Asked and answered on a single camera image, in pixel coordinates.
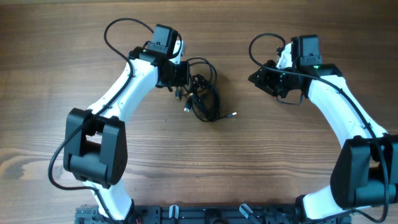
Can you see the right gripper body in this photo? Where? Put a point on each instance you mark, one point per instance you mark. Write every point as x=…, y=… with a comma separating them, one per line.
x=272, y=80

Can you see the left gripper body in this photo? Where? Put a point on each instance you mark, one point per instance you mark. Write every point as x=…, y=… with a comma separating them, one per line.
x=178, y=76

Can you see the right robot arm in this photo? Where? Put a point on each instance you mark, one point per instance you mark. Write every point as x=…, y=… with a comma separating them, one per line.
x=365, y=173

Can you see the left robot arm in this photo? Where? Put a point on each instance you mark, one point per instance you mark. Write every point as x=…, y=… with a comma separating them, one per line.
x=95, y=145

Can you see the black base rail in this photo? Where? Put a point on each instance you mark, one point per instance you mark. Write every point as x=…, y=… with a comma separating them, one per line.
x=214, y=214

